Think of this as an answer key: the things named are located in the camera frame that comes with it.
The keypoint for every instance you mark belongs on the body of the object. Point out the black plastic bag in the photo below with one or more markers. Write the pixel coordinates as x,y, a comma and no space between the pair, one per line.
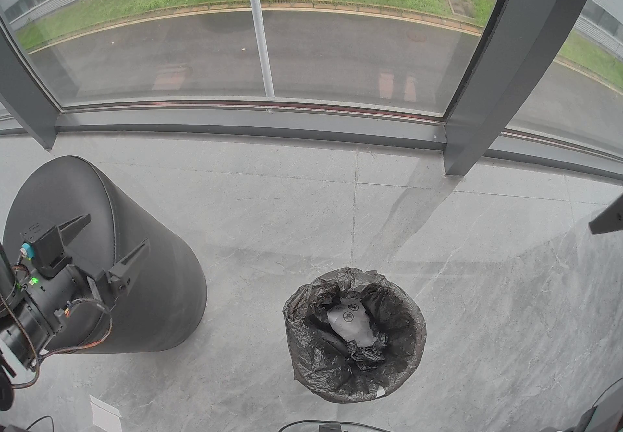
311,357

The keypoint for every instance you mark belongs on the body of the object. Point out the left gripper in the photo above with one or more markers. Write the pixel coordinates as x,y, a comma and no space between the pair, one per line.
68,296

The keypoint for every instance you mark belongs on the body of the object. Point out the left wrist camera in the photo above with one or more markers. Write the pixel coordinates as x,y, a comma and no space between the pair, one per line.
44,245

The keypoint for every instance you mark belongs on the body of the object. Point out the clear printed wrapper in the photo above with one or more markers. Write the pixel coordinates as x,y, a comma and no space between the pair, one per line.
350,320

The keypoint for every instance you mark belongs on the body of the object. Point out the window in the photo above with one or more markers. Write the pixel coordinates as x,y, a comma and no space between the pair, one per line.
525,55

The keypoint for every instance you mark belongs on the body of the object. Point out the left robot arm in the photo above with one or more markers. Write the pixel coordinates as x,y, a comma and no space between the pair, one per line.
19,337

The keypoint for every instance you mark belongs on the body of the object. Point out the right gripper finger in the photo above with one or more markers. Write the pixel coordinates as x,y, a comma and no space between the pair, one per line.
608,221

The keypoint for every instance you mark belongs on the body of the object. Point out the dark grey round chair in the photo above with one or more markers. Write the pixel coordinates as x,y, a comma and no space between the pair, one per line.
146,250

